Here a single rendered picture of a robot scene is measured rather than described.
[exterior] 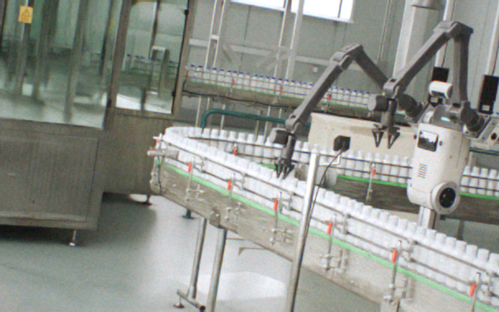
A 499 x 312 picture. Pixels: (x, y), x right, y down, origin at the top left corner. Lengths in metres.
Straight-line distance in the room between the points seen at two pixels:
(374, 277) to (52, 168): 4.24
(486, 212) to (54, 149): 3.11
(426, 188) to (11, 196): 3.85
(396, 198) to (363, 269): 2.69
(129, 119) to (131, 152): 0.32
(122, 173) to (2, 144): 2.62
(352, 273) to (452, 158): 0.90
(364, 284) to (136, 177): 6.32
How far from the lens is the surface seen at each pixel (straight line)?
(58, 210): 8.32
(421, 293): 4.17
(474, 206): 7.32
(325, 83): 5.07
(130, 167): 10.54
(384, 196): 7.10
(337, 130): 9.31
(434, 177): 5.14
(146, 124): 10.53
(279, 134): 4.99
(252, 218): 5.23
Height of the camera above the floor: 1.77
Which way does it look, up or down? 6 degrees down
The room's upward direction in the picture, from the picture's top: 9 degrees clockwise
